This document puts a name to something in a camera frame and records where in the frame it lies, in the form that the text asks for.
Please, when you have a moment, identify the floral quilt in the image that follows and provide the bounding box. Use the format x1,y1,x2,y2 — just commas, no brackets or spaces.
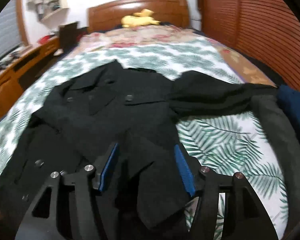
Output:
70,25,274,86

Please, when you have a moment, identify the white wall shelf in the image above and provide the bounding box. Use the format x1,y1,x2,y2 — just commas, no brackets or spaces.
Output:
26,0,69,23

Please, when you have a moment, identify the wooden louvered wardrobe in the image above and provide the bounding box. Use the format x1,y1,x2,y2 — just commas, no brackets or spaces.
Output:
198,0,300,91

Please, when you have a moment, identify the yellow plush toy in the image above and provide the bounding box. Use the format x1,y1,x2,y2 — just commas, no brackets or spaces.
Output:
121,9,161,28

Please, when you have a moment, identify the dark wooden chair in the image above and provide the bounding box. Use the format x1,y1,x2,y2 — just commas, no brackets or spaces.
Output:
54,21,78,56

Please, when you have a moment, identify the red basket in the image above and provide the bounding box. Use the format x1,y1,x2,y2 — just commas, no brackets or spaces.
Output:
37,35,51,45

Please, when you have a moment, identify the wooden desk cabinet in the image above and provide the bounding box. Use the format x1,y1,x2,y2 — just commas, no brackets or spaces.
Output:
0,37,59,120

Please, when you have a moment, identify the palm leaf bedspread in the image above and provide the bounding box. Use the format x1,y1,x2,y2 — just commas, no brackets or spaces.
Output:
0,36,289,237

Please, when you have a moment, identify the black double-breasted coat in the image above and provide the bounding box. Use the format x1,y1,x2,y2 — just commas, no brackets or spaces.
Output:
0,61,276,229

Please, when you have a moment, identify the folded navy garment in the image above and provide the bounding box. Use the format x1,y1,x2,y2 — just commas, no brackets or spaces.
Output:
276,85,300,134

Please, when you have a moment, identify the folded grey garment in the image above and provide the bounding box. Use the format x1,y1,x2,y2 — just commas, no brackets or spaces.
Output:
250,95,300,239

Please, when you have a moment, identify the grey window blind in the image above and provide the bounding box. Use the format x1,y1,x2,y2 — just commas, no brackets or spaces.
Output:
0,0,22,59

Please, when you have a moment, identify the wooden headboard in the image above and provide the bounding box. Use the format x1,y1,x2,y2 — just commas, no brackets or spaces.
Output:
87,0,190,33

